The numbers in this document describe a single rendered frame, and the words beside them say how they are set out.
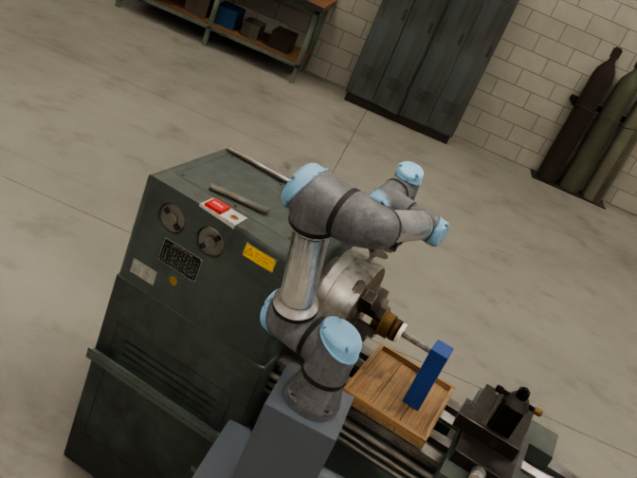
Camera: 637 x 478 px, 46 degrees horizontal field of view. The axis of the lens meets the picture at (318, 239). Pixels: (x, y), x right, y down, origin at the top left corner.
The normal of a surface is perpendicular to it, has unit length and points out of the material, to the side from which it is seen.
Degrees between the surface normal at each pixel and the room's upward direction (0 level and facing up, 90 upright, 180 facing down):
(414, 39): 90
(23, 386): 0
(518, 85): 90
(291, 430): 90
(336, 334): 8
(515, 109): 90
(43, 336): 0
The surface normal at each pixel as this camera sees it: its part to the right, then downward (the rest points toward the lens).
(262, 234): 0.36, -0.83
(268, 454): -0.26, 0.36
